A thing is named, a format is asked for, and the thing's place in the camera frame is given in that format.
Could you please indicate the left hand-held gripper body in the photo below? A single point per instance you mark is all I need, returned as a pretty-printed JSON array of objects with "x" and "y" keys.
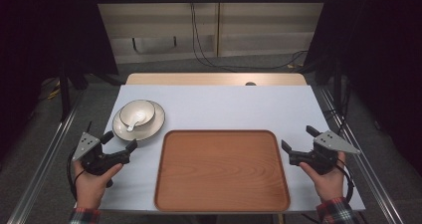
[{"x": 87, "y": 147}]

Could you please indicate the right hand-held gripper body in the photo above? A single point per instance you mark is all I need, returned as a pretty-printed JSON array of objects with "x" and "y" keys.
[{"x": 323, "y": 156}]

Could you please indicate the cream plate with dark rim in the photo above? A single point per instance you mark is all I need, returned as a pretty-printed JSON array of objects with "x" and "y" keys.
[{"x": 146, "y": 132}]

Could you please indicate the white ceramic spoon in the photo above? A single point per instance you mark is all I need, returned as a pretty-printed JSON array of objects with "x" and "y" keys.
[{"x": 132, "y": 124}]

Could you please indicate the cream bowl with dark rim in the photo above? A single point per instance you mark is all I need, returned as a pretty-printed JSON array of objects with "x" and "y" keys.
[{"x": 146, "y": 112}]

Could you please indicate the brown wooden tray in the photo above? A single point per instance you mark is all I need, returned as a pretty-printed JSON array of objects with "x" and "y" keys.
[{"x": 222, "y": 171}]

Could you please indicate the person's right hand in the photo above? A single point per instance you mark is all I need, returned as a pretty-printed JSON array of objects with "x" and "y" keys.
[{"x": 328, "y": 184}]

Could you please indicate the person's left hand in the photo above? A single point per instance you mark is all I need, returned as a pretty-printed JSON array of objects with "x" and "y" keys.
[{"x": 89, "y": 187}]

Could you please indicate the black metal stand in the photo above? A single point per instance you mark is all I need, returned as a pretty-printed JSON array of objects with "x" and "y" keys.
[{"x": 64, "y": 94}]

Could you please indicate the white table mat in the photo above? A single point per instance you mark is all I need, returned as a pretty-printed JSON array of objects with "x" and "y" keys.
[{"x": 232, "y": 108}]

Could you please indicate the light wooden table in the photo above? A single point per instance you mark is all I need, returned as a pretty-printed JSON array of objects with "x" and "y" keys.
[{"x": 199, "y": 79}]

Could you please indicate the black curtain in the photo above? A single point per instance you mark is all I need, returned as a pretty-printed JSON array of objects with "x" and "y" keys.
[
  {"x": 378, "y": 35},
  {"x": 46, "y": 28}
]

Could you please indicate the aluminium rail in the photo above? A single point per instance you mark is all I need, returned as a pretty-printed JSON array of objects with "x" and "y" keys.
[
  {"x": 46, "y": 157},
  {"x": 365, "y": 157}
]

